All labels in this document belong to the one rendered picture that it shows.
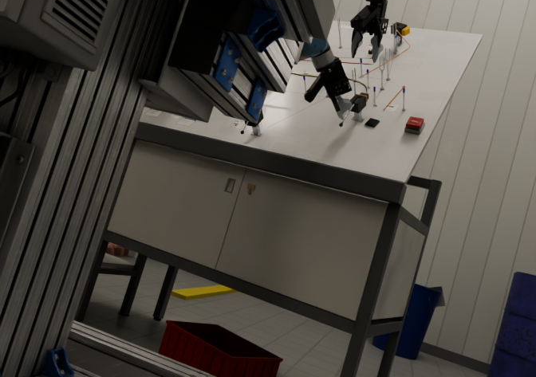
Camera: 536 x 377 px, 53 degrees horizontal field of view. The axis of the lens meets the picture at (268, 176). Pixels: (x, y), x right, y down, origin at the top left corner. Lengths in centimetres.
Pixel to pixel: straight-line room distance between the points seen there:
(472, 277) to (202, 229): 310
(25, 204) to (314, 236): 114
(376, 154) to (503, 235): 303
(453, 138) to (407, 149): 299
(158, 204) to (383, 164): 90
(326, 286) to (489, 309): 307
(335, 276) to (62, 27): 127
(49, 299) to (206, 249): 105
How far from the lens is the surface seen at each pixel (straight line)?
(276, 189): 194
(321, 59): 182
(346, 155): 189
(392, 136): 196
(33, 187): 93
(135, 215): 225
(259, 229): 194
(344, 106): 190
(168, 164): 220
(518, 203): 485
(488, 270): 478
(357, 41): 197
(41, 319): 107
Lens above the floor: 61
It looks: 5 degrees up
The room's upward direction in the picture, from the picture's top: 17 degrees clockwise
